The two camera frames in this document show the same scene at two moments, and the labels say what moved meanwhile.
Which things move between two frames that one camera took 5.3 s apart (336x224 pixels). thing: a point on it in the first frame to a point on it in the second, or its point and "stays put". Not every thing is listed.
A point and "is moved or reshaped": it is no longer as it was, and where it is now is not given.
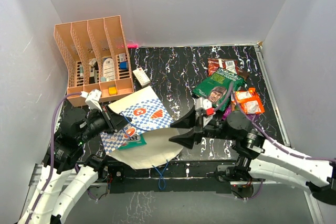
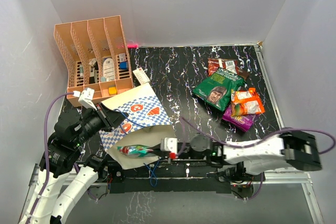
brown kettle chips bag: x=243 y=73 stays put
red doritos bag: x=213 y=63 stays put
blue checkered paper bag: x=145 y=142 is moved or reshaped
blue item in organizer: x=123 y=65 stays put
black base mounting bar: x=183 y=176 stays put
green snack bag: x=216 y=87 stays put
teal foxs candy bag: x=136 y=141 to x=134 y=151
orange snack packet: x=251 y=102 stays put
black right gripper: x=188 y=121 to x=165 y=155
